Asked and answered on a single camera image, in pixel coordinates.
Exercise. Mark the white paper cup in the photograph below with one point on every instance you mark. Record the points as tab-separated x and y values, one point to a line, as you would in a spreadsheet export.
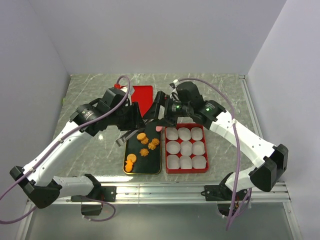
171	133
196	133
173	147
184	134
185	162
172	162
199	162
198	148
186	148

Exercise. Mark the aluminium right rail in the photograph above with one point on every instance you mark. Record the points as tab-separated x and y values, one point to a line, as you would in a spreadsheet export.
250	105

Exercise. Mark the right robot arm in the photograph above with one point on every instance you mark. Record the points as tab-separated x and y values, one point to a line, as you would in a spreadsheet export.
269	161

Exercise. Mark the pink macaron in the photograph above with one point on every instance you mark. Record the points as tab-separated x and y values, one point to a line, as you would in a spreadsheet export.
159	128

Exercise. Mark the orange fish cookie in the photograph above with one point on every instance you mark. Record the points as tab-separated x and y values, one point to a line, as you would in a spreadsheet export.
128	166

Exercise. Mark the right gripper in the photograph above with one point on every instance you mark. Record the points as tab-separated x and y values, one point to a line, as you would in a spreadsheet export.
164	100

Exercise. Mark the aluminium front rail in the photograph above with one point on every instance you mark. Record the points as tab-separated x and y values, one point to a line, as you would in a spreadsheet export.
182	193

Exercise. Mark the orange flower cookie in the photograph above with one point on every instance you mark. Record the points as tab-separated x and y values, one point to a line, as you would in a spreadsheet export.
152	146

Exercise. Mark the metal tongs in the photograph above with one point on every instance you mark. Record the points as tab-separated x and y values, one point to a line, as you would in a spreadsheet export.
120	141

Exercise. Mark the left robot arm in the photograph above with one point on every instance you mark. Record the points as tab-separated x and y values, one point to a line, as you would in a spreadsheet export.
38	178

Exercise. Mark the red cookie box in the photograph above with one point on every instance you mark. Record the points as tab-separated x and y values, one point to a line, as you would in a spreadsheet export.
190	171

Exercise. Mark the red box lid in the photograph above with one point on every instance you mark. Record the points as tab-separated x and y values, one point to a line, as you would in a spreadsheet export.
143	95

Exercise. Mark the round dotted biscuit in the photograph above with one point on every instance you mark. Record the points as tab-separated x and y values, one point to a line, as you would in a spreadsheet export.
131	158

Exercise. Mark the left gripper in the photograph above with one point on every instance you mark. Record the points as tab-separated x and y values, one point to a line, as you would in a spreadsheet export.
136	121

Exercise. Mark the round dotted orange cookie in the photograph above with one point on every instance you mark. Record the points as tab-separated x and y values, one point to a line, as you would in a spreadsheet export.
141	136

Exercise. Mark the black gold-rimmed tray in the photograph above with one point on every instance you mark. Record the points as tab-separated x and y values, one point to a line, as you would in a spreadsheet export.
148	161

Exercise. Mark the aluminium rail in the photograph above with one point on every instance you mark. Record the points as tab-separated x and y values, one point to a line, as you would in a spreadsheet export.
250	105
182	193

